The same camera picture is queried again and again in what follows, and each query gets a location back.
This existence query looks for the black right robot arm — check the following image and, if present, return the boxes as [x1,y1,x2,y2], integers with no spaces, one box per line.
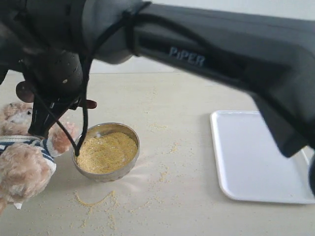
[0,0,315,157]

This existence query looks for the beige teddy bear striped sweater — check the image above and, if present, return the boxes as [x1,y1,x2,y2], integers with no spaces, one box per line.
[0,102,71,210]

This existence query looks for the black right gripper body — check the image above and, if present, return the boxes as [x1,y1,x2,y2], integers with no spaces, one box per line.
[19,50,83,103]

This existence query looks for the yellow millet grains in bowl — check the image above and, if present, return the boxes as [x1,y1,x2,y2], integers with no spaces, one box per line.
[76,132,138,174]

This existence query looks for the stainless steel bowl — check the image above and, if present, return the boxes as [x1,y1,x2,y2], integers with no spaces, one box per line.
[72,122,140,182]

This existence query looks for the dark red wooden spoon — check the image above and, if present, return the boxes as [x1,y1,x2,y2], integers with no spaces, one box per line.
[16,81,97,109]

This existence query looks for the white plastic tray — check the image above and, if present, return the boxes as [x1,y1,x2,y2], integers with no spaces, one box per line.
[210,111,315,204]

